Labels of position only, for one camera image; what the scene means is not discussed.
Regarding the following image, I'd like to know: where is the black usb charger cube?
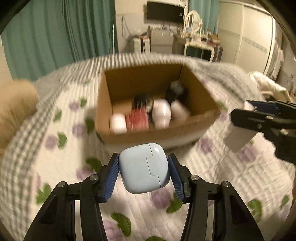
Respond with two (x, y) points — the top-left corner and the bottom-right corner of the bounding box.
(133, 94), (154, 113)

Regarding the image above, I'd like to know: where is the white suitcase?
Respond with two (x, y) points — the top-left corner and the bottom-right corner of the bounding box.
(130, 38), (151, 53)

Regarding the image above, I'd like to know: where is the green curtain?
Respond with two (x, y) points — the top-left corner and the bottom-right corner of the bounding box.
(1, 1), (118, 81)
(189, 0), (220, 34)

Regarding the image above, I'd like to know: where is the cream fluffy blanket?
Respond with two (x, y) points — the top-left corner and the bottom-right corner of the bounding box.
(248, 71), (295, 103)

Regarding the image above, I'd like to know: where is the brown cardboard box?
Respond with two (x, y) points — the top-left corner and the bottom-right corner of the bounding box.
(95, 64), (220, 147)

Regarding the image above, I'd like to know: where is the white bottle in box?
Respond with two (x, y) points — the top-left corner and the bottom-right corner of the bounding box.
(110, 113), (127, 135)

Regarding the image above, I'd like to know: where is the green curtain left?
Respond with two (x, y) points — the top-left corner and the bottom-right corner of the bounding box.
(1, 1), (118, 81)

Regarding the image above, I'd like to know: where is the beige pillow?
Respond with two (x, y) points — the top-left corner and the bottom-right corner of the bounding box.
(1, 79), (39, 155)

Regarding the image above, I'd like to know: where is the small grey fridge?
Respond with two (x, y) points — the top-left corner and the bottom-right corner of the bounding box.
(150, 29), (174, 54)

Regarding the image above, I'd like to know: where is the white wardrobe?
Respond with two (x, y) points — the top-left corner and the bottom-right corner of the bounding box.
(218, 1), (276, 75)

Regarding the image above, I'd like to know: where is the white floral quilt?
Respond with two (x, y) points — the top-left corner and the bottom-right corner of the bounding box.
(32, 69), (295, 241)

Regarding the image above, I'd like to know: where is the white huawei charger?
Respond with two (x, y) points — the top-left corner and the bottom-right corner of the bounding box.
(224, 101), (256, 154)

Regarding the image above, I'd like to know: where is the light blue earbuds case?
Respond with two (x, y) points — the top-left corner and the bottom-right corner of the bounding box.
(119, 143), (170, 194)

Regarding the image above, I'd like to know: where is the green curtain right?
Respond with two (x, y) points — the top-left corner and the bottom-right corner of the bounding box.
(189, 0), (220, 34)

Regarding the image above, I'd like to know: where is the black wall television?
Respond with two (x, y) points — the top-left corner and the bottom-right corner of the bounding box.
(147, 1), (184, 24)

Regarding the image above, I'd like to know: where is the white dressing table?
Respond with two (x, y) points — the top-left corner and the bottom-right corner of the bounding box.
(172, 35), (223, 62)

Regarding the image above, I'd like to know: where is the white oval vanity mirror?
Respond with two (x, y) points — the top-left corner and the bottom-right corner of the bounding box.
(184, 10), (203, 34)

